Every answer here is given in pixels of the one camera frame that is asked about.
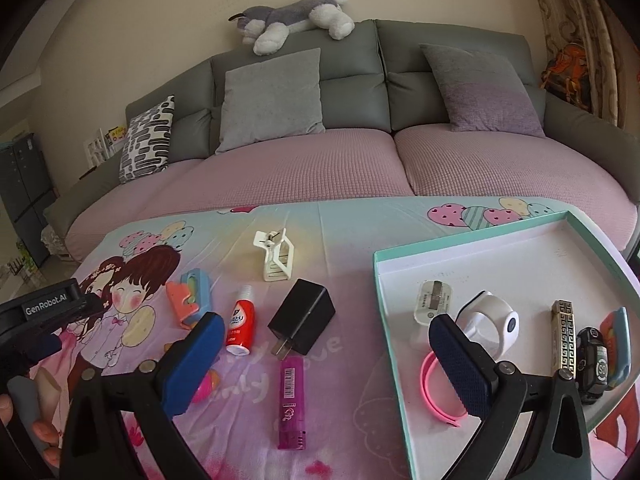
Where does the orange blue toy block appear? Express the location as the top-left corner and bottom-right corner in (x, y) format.
(165, 268), (213, 330)

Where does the pink fitness band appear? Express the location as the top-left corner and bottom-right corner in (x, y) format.
(419, 351), (468, 427)

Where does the purple transparent lighter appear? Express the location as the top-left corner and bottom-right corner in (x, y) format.
(278, 356), (306, 451)

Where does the blue toy knife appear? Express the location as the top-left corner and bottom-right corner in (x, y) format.
(600, 307), (631, 390)

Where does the person's left hand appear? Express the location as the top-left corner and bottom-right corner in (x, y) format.
(1, 376), (61, 474)

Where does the pink brown doll toy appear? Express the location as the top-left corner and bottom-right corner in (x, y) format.
(163, 346), (216, 414)

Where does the red white small bottle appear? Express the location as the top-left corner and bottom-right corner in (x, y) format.
(224, 285), (255, 356)

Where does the white smart watch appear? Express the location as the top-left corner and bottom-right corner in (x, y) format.
(456, 290), (520, 361)

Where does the white power adapter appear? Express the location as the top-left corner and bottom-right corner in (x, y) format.
(413, 280), (452, 327)

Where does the gold metal lighter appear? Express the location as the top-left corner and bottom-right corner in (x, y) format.
(551, 300), (577, 379)

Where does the black power adapter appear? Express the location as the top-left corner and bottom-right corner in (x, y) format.
(268, 278), (335, 361)

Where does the teal white tray box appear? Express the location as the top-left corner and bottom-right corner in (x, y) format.
(373, 211), (639, 479)

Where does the cream hair claw clip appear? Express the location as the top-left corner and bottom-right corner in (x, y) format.
(253, 228), (295, 282)

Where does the cartoon printed table cloth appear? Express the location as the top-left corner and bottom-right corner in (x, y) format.
(27, 195), (640, 480)

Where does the dark cabinet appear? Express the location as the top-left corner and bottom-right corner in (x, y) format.
(0, 132), (56, 266)

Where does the black toy car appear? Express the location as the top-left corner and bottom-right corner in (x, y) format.
(576, 327), (608, 405)

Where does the black white patterned cushion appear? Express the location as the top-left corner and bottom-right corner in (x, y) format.
(118, 94), (175, 184)

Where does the pink sofa cover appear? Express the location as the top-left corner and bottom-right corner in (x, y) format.
(63, 124), (639, 260)

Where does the grey middle cushion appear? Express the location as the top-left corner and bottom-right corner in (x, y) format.
(216, 48), (326, 154)

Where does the grey cushion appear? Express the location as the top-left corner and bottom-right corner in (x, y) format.
(216, 48), (326, 154)
(420, 44), (544, 138)

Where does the grey right cushion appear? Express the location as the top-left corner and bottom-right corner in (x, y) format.
(420, 44), (544, 138)

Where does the grey sofa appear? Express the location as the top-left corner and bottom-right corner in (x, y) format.
(44, 20), (639, 242)

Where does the orange decoration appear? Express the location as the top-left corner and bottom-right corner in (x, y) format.
(540, 42), (592, 112)

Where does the grey white plush dog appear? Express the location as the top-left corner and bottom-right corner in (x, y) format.
(228, 0), (355, 56)

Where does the white picture frame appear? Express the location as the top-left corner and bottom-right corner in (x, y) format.
(82, 128), (111, 168)

